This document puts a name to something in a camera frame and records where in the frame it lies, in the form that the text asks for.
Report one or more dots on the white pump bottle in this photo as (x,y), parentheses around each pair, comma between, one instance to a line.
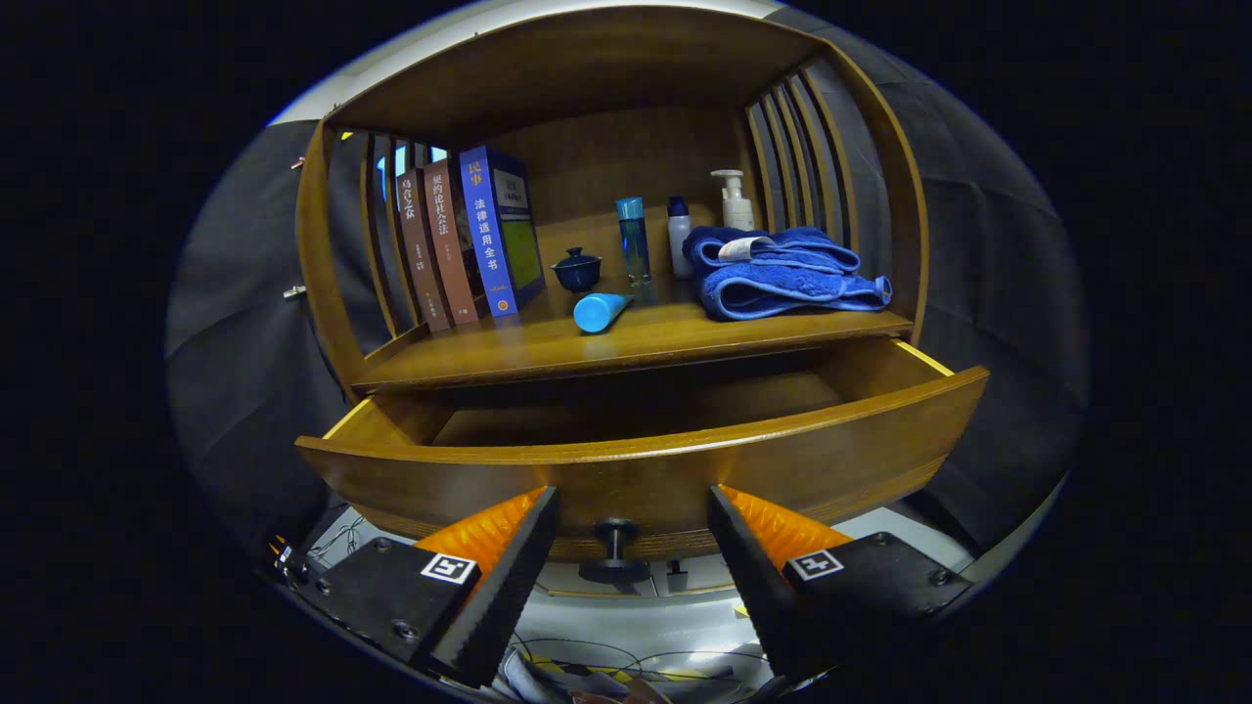
(736,210)

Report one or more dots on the dark blue lidded teacup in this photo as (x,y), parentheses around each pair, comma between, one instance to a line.
(577,274)

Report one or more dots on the blue and white cosmetic tube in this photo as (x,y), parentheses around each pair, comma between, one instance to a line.
(599,313)

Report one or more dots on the wooden countertop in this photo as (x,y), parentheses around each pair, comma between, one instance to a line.
(606,347)

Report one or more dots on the teal glass bottle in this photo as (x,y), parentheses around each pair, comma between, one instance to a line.
(634,244)

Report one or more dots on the black drawer knob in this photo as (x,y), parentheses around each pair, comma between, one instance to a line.
(614,567)

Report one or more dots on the white bottle with blue cap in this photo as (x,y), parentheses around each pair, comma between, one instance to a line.
(680,244)

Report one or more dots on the wooden cabinet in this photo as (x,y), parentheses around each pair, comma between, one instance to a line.
(626,156)

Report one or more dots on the dark brown book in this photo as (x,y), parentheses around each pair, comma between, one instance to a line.
(423,254)

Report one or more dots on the reddish brown book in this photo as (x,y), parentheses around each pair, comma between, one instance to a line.
(452,244)

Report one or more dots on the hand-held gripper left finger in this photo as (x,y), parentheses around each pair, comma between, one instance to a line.
(509,577)

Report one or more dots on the blue towel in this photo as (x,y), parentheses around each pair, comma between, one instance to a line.
(782,284)

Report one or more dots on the wooden drawer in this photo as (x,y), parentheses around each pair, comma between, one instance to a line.
(665,479)

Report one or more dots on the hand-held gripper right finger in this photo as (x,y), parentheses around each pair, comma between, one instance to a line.
(753,577)

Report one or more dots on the blue book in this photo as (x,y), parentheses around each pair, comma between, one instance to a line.
(487,235)

